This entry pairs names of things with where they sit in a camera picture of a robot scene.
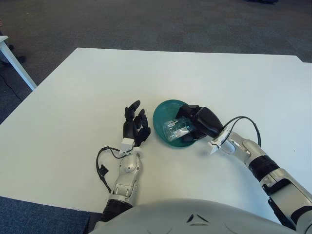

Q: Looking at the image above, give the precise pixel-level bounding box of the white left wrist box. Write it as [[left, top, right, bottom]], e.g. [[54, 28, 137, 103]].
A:
[[121, 138, 135, 153]]

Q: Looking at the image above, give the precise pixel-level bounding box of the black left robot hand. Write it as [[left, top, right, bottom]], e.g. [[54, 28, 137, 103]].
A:
[[122, 99, 151, 148]]

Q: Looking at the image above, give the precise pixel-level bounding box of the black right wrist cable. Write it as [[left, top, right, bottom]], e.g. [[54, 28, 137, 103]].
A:
[[225, 116, 261, 147]]

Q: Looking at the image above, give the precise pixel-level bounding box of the green round plate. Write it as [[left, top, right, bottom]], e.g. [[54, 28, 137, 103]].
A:
[[153, 98, 199, 149]]

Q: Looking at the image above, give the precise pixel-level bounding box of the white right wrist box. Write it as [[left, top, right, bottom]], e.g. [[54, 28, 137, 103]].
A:
[[207, 138, 221, 155]]

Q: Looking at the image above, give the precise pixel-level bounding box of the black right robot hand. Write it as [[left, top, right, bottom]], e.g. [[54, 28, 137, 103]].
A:
[[175, 104, 225, 142]]

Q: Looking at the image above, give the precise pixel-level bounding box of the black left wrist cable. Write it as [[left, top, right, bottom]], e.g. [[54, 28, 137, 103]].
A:
[[96, 146, 127, 193]]

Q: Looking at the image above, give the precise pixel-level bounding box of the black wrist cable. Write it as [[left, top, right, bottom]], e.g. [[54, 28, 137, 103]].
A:
[[96, 146, 127, 193], [225, 116, 261, 147]]

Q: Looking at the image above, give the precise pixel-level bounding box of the black floor cable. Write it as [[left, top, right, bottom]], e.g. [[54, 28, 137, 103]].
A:
[[0, 74, 22, 99]]

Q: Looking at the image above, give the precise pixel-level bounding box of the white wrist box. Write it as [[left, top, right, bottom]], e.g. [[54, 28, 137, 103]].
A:
[[121, 138, 135, 153], [207, 138, 221, 155]]

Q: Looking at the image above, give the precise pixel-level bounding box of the white side table leg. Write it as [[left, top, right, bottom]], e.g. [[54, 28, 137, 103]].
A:
[[0, 36, 38, 91]]

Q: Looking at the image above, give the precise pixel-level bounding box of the clear plastic bottle blue cap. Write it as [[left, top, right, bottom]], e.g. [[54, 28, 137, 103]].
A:
[[161, 116, 195, 142]]

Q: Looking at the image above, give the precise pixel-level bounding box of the silver robot torso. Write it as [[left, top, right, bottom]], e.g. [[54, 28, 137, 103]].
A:
[[91, 198, 302, 234]]

